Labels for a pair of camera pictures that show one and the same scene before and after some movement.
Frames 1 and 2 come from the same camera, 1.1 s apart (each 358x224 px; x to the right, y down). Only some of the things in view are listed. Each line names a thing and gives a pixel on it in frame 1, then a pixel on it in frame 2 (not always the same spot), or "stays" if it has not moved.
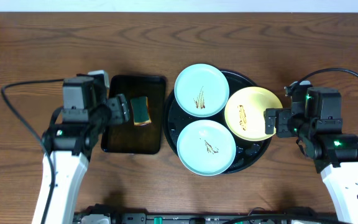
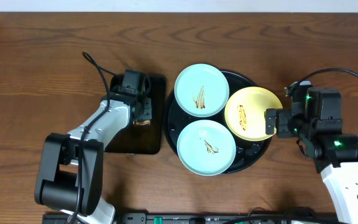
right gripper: [274, 121] stays
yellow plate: [244, 112] stays
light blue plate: [206, 147] stays
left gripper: [119, 109] to [146, 109]
